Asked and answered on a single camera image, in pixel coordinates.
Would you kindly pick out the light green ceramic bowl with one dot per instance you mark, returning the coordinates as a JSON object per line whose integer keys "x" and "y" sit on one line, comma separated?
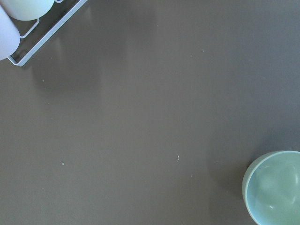
{"x": 271, "y": 188}

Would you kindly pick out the white cup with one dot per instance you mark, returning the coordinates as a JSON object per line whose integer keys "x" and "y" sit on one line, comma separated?
{"x": 9, "y": 35}

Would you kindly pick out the white wire dish rack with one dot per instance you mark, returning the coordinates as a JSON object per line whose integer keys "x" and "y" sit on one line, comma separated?
{"x": 35, "y": 33}

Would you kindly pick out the pale green cup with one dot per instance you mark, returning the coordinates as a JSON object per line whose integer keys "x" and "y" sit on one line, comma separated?
{"x": 26, "y": 10}

